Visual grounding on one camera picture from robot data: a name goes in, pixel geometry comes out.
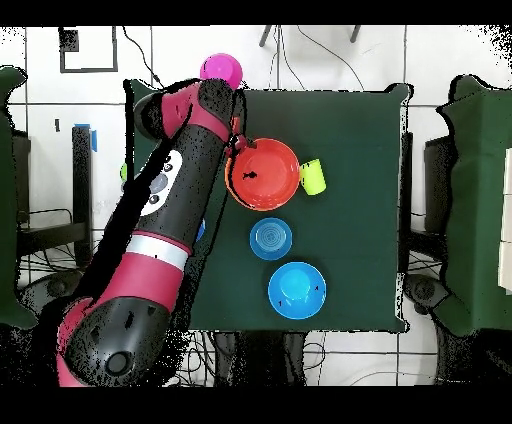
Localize shallow red-orange bowl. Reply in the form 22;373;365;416
228;137;302;211

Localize large light orange bowl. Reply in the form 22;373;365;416
224;157;257;212

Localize large pink bowl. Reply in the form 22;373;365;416
199;52;244;90

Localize light green cup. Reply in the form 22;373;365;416
298;158;328;197

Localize small light blue bowl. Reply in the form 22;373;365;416
249;216;294;262

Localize grey tripod legs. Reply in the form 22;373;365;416
258;25;363;48

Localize dark green tablecloth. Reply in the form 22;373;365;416
123;78;413;333

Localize medium blue bowl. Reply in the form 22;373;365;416
267;261;328;321

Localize black chair base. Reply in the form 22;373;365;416
17;271;83;317

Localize green cloth covered table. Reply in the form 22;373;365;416
0;65;39;331
433;75;512;337

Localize dark grey chair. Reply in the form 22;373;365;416
402;273;452;317

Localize beige box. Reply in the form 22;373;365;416
497;147;512;297

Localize black bench frame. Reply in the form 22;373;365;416
15;125;95;267

